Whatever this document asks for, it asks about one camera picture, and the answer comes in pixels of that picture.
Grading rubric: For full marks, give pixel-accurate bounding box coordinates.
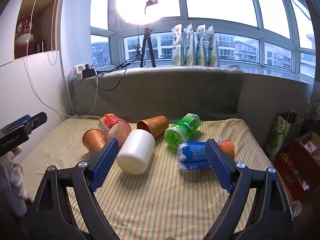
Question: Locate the ring light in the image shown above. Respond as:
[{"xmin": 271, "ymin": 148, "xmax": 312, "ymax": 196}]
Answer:
[{"xmin": 115, "ymin": 0, "xmax": 182, "ymax": 26}]

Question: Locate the orange and white cup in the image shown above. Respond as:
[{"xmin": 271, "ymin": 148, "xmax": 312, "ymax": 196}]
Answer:
[{"xmin": 216, "ymin": 139, "xmax": 236, "ymax": 159}]

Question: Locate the green plastic jar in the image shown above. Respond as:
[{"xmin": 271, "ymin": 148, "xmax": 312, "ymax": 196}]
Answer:
[{"xmin": 164, "ymin": 113, "xmax": 202, "ymax": 148}]

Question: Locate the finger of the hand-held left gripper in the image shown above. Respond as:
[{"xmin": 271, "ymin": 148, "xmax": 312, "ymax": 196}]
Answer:
[
  {"xmin": 0, "ymin": 114, "xmax": 31, "ymax": 133},
  {"xmin": 24, "ymin": 112, "xmax": 48, "ymax": 138}
]

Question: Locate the red ceramic vase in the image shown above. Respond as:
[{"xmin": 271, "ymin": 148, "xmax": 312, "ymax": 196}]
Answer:
[{"xmin": 14, "ymin": 14, "xmax": 35, "ymax": 58}]

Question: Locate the gooseneck phone clip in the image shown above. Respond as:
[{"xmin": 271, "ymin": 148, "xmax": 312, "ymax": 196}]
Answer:
[{"xmin": 144, "ymin": 0, "xmax": 159, "ymax": 16}]

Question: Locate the white bead cord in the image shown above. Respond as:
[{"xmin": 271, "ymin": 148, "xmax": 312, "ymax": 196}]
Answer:
[{"xmin": 47, "ymin": 0, "xmax": 62, "ymax": 65}]

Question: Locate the white power strip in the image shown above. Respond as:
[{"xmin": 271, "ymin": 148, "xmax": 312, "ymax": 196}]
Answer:
[{"xmin": 72, "ymin": 63, "xmax": 97, "ymax": 81}]

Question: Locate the striped yellow blanket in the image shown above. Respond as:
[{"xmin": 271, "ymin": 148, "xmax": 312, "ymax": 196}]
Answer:
[{"xmin": 20, "ymin": 116, "xmax": 293, "ymax": 240}]

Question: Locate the black tripod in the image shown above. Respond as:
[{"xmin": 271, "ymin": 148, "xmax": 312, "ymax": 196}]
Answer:
[{"xmin": 140, "ymin": 25, "xmax": 157, "ymax": 68}]

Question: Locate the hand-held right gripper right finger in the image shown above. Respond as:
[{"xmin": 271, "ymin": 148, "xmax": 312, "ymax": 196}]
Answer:
[{"xmin": 204, "ymin": 139, "xmax": 293, "ymax": 240}]

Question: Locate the grey plush toy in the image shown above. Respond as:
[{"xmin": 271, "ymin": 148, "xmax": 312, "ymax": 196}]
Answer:
[{"xmin": 0, "ymin": 146, "xmax": 29, "ymax": 217}]

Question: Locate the green paper bag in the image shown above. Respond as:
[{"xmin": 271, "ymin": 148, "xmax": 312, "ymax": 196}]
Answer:
[{"xmin": 265, "ymin": 110, "xmax": 304, "ymax": 162}]

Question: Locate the white cable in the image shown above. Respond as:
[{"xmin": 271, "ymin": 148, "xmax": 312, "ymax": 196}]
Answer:
[{"xmin": 24, "ymin": 0, "xmax": 78, "ymax": 118}]

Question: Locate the orange patterned cup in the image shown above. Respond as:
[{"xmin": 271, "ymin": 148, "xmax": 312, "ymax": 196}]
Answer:
[{"xmin": 137, "ymin": 115, "xmax": 169, "ymax": 139}]

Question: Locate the grey padded cushion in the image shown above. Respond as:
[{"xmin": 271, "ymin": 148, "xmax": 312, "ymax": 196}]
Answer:
[{"xmin": 68, "ymin": 66, "xmax": 245, "ymax": 123}]

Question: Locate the small orange cup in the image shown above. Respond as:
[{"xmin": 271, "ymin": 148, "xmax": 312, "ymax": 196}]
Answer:
[{"xmin": 83, "ymin": 129, "xmax": 107, "ymax": 152}]

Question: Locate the white plastic jar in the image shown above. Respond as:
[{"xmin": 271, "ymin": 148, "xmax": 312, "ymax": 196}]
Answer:
[{"xmin": 116, "ymin": 129, "xmax": 156, "ymax": 175}]

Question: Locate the green and white refill pouch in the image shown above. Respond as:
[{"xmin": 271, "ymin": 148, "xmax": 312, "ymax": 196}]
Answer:
[
  {"xmin": 183, "ymin": 23, "xmax": 196, "ymax": 66},
  {"xmin": 172, "ymin": 24, "xmax": 184, "ymax": 67},
  {"xmin": 195, "ymin": 24, "xmax": 208, "ymax": 66},
  {"xmin": 206, "ymin": 24, "xmax": 221, "ymax": 68}
]

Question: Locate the black cable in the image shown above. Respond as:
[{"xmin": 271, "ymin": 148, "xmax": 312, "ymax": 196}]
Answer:
[{"xmin": 94, "ymin": 55, "xmax": 143, "ymax": 91}]

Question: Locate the wooden shelf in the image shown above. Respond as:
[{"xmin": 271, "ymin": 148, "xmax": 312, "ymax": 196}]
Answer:
[{"xmin": 14, "ymin": 0, "xmax": 62, "ymax": 60}]

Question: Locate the red cardboard box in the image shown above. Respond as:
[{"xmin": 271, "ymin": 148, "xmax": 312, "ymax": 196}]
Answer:
[{"xmin": 273, "ymin": 131, "xmax": 320, "ymax": 201}]

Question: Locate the red and white noodle cup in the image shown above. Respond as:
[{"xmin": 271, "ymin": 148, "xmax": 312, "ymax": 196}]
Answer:
[{"xmin": 99, "ymin": 114, "xmax": 132, "ymax": 147}]

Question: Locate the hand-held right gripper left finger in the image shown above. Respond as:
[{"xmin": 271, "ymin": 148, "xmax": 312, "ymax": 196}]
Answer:
[{"xmin": 31, "ymin": 137, "xmax": 120, "ymax": 240}]

